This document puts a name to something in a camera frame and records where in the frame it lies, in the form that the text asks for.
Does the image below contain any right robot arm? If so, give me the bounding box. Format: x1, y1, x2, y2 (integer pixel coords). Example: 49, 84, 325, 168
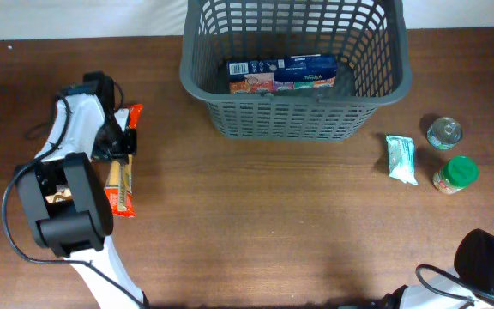
372, 229, 494, 309

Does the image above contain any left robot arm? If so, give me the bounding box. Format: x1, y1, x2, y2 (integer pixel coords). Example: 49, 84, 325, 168
2, 71, 149, 308

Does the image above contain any orange spaghetti packet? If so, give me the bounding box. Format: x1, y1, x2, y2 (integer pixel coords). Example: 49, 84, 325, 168
104, 103, 144, 218

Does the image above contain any brown white snack bag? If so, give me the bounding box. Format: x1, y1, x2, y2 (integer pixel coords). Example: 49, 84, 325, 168
45, 185, 73, 203

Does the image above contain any blue cardboard food box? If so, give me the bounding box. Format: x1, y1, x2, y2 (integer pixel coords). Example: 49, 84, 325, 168
227, 54, 338, 94

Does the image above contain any mint green wipes packet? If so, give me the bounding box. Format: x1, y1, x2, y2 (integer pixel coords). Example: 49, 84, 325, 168
385, 135, 418, 185

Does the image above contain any glass jar green lid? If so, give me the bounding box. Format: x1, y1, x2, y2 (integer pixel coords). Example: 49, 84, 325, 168
432, 156, 479, 194

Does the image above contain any tin can green label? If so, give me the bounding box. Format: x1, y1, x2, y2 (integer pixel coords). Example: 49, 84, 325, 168
426, 117, 463, 150

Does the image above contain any grey plastic shopping basket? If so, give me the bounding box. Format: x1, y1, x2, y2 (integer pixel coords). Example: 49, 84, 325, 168
180, 0, 412, 141

